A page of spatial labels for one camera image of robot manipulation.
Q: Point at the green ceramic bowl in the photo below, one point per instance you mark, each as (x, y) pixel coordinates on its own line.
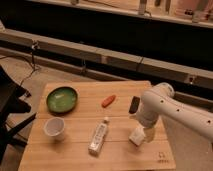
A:
(62, 100)

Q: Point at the black chair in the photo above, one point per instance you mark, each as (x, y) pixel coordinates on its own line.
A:
(10, 102)

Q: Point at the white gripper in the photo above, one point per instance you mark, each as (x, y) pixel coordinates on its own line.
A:
(149, 134)

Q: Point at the white sponge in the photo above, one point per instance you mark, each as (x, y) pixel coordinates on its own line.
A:
(137, 136)

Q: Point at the orange carrot toy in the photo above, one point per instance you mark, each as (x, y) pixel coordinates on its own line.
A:
(108, 101)

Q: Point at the black rectangular block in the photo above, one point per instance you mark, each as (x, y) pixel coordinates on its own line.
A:
(134, 105)

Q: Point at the white paper cup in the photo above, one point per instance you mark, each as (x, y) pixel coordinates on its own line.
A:
(55, 128)

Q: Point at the white plastic bottle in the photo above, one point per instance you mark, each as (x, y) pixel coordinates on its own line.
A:
(98, 137)

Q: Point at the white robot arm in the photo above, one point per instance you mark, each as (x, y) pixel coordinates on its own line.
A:
(159, 100)

